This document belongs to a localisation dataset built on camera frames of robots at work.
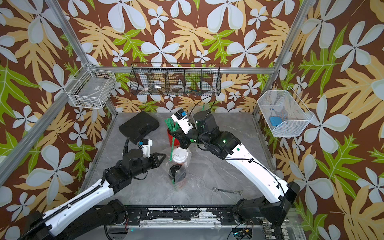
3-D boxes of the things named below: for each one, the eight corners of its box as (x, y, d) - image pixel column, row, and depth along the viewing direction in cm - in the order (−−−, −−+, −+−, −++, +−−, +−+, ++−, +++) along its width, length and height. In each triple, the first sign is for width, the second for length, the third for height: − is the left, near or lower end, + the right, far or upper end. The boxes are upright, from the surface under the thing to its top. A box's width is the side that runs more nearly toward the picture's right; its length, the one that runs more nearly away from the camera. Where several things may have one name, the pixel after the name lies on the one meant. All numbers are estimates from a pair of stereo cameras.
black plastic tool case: (120, 131, 111) (117, 126, 106) (144, 114, 122) (142, 109, 117) (135, 145, 103) (133, 140, 99) (160, 126, 114) (159, 121, 110)
